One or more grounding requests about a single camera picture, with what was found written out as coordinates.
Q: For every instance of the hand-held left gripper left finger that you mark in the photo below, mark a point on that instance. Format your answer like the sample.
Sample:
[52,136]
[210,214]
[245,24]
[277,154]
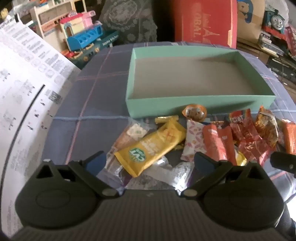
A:
[96,161]

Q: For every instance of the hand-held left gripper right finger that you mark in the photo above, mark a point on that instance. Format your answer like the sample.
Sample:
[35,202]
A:
[203,162]

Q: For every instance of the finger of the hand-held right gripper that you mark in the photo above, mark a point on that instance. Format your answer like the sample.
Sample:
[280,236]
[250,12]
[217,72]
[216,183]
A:
[284,163]

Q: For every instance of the purple clear packet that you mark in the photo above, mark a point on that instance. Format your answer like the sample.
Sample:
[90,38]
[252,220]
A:
[113,173]

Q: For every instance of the orange-red snack packet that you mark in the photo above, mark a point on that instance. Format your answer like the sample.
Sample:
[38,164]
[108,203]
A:
[217,143]

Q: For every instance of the white pink patterned packet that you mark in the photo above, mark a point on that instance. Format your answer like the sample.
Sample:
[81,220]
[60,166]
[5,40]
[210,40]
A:
[192,139]

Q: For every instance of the silver foil packet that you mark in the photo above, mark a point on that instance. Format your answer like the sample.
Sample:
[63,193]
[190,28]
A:
[178,173]

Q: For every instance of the red white patterned packet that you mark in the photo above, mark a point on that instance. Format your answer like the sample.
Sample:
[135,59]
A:
[252,146]

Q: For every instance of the clear packet orange cracker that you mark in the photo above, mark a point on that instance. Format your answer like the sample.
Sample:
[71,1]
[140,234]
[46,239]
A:
[129,136]

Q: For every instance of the orange noodle snack packet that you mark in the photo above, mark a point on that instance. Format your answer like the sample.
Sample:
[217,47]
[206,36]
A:
[266,125]

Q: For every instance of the round orange capsule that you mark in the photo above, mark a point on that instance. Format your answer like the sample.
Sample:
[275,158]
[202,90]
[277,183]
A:
[194,112]

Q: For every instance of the yellow snack bar packet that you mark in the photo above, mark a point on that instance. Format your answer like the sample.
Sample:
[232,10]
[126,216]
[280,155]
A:
[150,148]

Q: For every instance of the green cardboard box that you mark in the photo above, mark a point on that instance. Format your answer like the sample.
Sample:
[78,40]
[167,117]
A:
[185,104]

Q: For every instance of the white printed paper sheet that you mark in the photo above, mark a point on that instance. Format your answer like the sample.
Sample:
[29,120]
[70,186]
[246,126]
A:
[23,92]

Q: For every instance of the red orange toy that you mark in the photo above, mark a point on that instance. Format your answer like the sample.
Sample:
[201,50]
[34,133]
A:
[70,55]

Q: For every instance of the wooden cabinet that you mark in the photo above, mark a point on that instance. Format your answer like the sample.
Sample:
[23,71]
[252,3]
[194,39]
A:
[259,52]

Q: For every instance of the stack of flat boxes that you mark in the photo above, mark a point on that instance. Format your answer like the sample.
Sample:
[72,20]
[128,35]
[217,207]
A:
[270,44]

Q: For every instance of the blue toy block with holes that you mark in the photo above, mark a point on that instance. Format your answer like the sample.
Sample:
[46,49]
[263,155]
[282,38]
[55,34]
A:
[83,38]

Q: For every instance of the colourful toy box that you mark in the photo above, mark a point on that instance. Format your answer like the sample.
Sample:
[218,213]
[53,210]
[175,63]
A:
[291,39]

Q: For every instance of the pink roof toy house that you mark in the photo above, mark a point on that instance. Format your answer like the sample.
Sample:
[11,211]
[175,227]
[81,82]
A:
[78,23]

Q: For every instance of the red cardboard box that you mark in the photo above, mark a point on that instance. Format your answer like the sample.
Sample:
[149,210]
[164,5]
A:
[203,20]

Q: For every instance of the blue toy train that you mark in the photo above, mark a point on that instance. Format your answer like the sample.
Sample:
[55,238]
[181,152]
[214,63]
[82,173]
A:
[276,19]

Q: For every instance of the grey lace cloth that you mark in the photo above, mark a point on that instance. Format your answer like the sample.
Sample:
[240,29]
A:
[129,18]

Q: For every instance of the brown box blue bear print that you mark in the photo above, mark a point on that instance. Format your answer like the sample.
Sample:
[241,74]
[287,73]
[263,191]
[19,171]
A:
[252,18]

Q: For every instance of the cream toy shelf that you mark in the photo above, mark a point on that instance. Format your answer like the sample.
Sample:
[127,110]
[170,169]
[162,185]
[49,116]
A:
[46,16]

